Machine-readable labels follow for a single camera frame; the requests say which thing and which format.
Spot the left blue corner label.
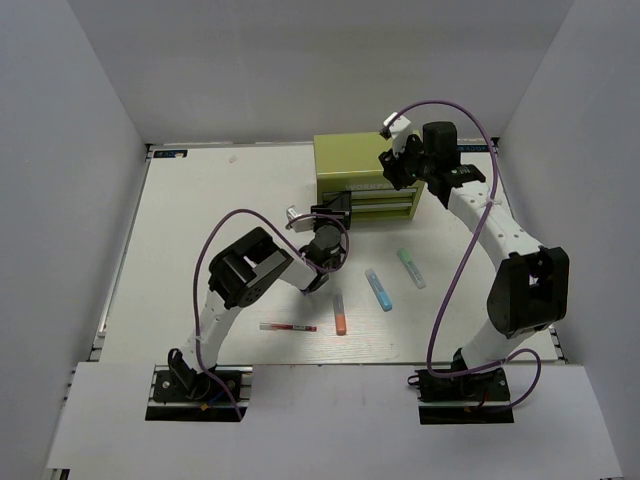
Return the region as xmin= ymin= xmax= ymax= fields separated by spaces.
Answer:
xmin=153 ymin=149 xmax=188 ymax=159

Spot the red pen refill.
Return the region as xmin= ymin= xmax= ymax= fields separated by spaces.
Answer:
xmin=259 ymin=323 xmax=317 ymax=332

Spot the green metal drawer chest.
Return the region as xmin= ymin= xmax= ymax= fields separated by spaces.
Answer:
xmin=313 ymin=133 xmax=424 ymax=222

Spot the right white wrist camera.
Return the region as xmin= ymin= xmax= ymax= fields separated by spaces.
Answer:
xmin=380 ymin=112 xmax=413 ymax=157

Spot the blue highlighter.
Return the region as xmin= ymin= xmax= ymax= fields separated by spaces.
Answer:
xmin=365 ymin=268 xmax=392 ymax=312

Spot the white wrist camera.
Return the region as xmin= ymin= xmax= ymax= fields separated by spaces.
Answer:
xmin=285 ymin=205 xmax=315 ymax=233
xmin=380 ymin=112 xmax=413 ymax=157

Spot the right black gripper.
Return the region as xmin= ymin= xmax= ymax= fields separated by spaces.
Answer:
xmin=380 ymin=133 xmax=436 ymax=191

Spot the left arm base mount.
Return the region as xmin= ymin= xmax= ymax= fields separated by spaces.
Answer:
xmin=145 ymin=366 xmax=253 ymax=423

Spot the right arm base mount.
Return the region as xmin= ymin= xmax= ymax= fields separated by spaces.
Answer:
xmin=407 ymin=368 xmax=514 ymax=425

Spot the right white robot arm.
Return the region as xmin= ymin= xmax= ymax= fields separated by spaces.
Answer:
xmin=379 ymin=115 xmax=569 ymax=399

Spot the right blue corner label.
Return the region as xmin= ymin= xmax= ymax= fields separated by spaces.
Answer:
xmin=457 ymin=144 xmax=489 ymax=153

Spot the green highlighter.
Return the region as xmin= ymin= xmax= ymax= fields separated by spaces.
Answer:
xmin=397 ymin=248 xmax=426 ymax=289

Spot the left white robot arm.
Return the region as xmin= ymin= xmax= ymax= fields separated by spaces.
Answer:
xmin=168 ymin=192 xmax=352 ymax=399

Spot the blue corner label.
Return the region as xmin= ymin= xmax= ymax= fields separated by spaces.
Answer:
xmin=457 ymin=144 xmax=489 ymax=153
xmin=153 ymin=149 xmax=188 ymax=159

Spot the orange highlighter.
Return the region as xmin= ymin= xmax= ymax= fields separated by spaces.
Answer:
xmin=332 ymin=289 xmax=347 ymax=336

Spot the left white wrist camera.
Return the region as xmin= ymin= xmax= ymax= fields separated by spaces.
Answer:
xmin=285 ymin=205 xmax=315 ymax=233

